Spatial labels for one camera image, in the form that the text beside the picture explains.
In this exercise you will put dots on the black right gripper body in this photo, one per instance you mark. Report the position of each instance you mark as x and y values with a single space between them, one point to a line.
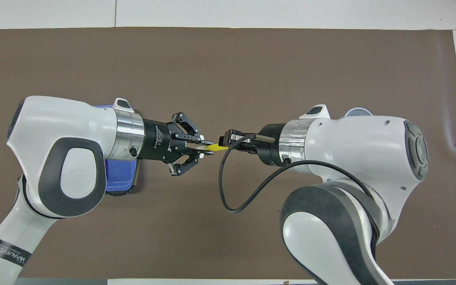
271 144

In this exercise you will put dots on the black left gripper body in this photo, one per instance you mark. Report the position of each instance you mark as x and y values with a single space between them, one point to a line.
156 140

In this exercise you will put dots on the yellow marker pen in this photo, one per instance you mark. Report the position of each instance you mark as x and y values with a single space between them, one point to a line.
216 147

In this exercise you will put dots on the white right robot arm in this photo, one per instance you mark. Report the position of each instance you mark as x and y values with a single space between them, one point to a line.
350 158

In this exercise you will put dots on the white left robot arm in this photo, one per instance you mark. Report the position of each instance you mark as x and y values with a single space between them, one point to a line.
61 150

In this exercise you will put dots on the blue plastic tray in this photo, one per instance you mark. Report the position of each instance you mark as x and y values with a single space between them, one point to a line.
121 178

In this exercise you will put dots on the brown table mat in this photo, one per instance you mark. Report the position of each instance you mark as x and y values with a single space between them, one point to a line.
228 71

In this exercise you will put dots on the translucent plastic cup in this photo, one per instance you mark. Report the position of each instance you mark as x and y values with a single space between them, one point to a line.
358 112

